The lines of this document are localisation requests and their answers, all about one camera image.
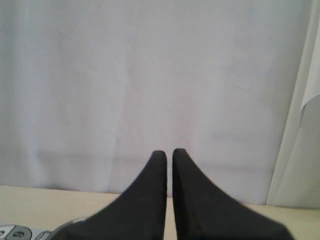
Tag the stainless steel round bowl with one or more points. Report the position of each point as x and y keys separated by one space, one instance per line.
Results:
x=66 y=224

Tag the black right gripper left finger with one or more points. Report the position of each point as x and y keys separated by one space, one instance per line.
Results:
x=139 y=213

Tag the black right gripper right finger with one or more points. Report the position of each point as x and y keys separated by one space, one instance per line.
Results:
x=202 y=211

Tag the numbered paper game board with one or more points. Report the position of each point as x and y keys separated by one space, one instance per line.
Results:
x=20 y=232

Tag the white backdrop curtain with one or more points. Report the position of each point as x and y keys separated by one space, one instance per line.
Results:
x=90 y=88

